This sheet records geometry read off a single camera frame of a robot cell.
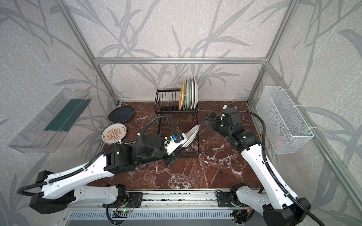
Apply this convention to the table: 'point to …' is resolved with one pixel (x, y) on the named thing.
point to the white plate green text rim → (196, 94)
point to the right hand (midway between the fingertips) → (208, 118)
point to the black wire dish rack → (166, 103)
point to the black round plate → (121, 114)
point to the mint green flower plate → (188, 94)
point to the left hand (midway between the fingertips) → (184, 149)
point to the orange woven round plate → (181, 95)
